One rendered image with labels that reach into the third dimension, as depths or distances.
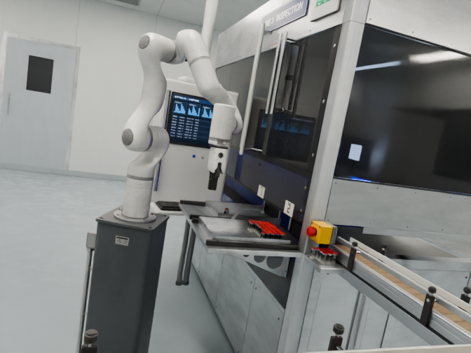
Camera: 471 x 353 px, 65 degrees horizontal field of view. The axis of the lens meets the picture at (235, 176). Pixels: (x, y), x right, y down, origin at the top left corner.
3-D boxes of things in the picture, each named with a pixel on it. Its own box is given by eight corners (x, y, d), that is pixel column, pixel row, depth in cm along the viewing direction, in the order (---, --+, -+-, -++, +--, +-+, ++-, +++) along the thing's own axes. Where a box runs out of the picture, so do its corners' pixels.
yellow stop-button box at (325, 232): (324, 238, 148) (327, 221, 147) (333, 244, 142) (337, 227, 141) (307, 237, 146) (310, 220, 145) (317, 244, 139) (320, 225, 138)
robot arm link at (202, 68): (208, 74, 158) (232, 139, 153) (184, 66, 144) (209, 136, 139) (224, 63, 154) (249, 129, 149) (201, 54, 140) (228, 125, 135)
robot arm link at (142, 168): (120, 175, 163) (127, 121, 160) (150, 174, 179) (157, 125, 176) (139, 181, 157) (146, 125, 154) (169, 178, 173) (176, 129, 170)
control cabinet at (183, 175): (211, 198, 264) (229, 88, 252) (222, 205, 247) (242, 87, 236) (141, 194, 241) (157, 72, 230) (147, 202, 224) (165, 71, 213)
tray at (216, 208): (261, 211, 214) (262, 205, 213) (280, 225, 190) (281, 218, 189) (205, 206, 203) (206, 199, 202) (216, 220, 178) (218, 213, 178)
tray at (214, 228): (265, 228, 178) (267, 221, 178) (289, 248, 154) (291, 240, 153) (198, 223, 167) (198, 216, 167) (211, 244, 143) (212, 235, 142)
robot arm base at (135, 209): (106, 218, 159) (111, 176, 157) (123, 209, 178) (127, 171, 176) (148, 226, 158) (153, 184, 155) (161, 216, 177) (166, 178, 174)
